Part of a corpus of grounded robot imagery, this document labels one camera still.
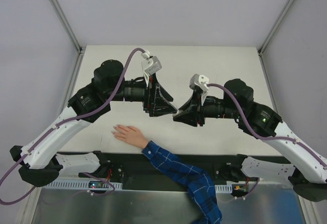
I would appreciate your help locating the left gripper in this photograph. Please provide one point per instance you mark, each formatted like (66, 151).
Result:
(149, 96)

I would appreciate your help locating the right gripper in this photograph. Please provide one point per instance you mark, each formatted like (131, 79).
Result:
(200, 109)

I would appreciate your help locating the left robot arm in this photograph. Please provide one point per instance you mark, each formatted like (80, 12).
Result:
(40, 161)

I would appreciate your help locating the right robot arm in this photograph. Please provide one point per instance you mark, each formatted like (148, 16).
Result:
(305, 171)

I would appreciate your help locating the blue plaid sleeve forearm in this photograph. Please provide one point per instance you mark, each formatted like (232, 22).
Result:
(197, 181)

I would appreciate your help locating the person's hand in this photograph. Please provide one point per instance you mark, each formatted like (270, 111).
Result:
(130, 135)

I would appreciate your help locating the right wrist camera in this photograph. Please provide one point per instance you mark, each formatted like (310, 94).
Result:
(199, 84)

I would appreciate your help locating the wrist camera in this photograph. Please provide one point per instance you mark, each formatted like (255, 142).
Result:
(150, 65)
(199, 84)

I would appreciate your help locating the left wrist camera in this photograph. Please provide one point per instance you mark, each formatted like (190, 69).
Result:
(150, 65)

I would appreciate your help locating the white cable duct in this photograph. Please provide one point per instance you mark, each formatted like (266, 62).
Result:
(69, 184)

